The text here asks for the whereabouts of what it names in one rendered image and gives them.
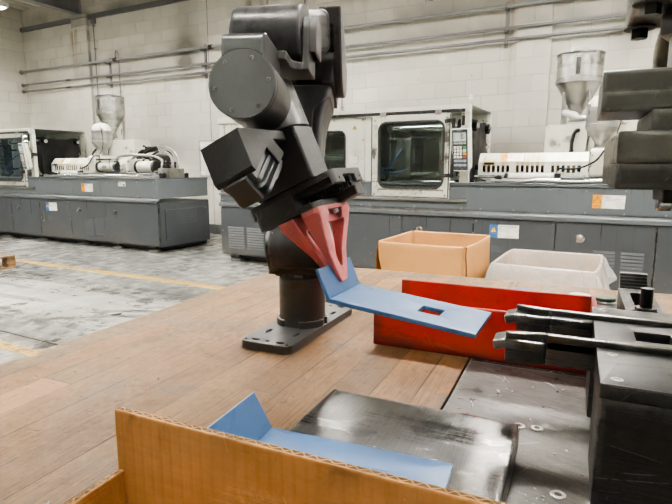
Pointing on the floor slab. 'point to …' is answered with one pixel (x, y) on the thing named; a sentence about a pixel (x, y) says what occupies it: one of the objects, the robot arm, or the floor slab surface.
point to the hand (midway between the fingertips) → (338, 273)
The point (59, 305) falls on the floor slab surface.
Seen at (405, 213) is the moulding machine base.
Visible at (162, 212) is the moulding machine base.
